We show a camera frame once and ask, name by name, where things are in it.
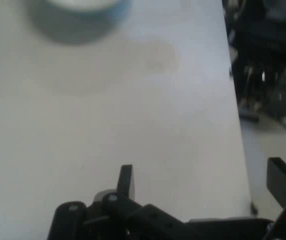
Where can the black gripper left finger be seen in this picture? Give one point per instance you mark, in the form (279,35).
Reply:
(122,217)

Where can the dark equipment clutter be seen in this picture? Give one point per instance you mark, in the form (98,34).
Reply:
(270,50)

